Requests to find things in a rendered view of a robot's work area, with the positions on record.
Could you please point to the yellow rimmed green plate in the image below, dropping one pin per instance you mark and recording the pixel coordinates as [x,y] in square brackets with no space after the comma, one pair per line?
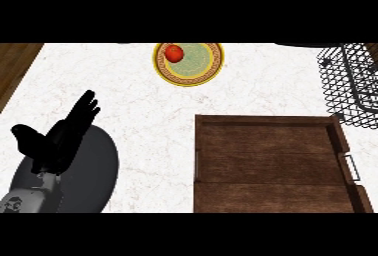
[193,65]

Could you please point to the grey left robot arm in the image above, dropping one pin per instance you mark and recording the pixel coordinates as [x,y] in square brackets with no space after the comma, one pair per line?
[29,196]

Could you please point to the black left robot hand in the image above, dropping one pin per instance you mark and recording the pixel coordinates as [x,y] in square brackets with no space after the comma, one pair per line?
[67,136]

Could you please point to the dark grey round plate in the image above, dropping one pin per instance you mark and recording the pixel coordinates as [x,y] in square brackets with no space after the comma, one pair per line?
[96,166]

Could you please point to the brown wooden cabinet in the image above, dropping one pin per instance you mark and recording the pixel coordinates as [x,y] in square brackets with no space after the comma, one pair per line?
[14,66]

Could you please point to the red apple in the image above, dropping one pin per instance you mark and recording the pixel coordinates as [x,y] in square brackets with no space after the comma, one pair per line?
[172,53]

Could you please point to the brown wooden tray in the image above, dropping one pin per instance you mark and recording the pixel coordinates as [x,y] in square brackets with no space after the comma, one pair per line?
[270,166]

